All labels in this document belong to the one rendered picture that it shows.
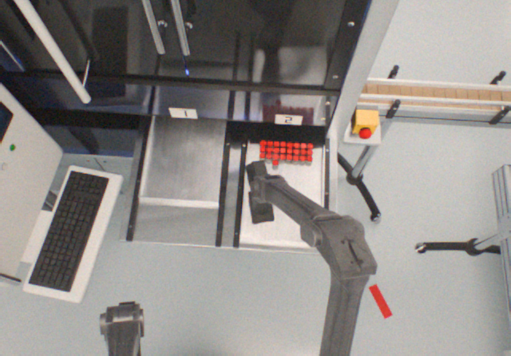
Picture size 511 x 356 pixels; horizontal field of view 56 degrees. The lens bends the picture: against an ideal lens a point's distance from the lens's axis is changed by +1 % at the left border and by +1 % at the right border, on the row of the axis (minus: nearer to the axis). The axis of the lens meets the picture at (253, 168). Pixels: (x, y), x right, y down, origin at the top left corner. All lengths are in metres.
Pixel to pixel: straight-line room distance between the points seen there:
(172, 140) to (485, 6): 2.32
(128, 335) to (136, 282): 1.48
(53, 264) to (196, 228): 0.47
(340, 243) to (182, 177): 0.83
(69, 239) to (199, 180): 0.47
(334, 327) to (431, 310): 1.59
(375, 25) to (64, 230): 1.17
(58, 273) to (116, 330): 0.72
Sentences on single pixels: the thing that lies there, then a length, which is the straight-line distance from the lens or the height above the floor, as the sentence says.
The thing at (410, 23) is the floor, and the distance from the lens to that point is 3.20.
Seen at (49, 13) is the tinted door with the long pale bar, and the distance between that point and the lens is 1.29.
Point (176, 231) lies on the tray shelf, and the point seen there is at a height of 0.88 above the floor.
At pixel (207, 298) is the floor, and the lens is 2.42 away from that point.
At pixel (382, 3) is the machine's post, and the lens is 1.11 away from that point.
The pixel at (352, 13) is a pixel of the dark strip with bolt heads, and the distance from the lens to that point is 1.13.
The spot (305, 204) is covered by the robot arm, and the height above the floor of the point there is 1.39.
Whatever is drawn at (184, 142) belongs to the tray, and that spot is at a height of 0.88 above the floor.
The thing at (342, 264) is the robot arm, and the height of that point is 1.53.
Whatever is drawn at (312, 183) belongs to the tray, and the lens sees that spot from 1.62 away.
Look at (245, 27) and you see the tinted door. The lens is 1.19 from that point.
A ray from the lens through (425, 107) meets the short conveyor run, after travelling 1.77.
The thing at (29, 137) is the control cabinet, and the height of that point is 1.05.
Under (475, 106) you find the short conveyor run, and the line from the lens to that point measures 1.84.
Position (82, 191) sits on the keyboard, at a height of 0.82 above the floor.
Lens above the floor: 2.40
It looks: 69 degrees down
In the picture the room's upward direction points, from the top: straight up
